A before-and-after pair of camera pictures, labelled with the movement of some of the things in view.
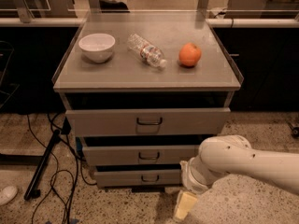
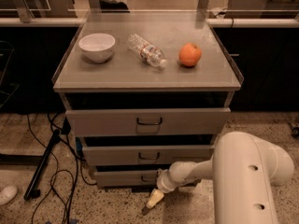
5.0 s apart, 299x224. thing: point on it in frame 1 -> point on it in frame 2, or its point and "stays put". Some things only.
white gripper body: x=192 y=180 -> x=164 y=181
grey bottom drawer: x=137 y=177 stays put
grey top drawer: x=150 y=113 stays put
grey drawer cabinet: x=141 y=91 stays put
